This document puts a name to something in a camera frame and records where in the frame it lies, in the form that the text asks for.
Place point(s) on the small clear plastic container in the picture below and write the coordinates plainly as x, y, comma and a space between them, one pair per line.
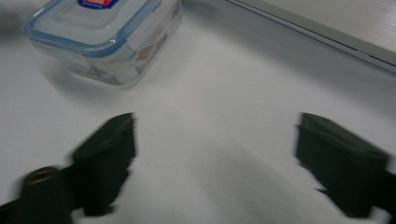
102, 28

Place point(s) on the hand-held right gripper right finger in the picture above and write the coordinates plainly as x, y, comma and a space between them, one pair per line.
339, 168

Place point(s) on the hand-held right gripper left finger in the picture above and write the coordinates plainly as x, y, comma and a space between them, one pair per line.
107, 161

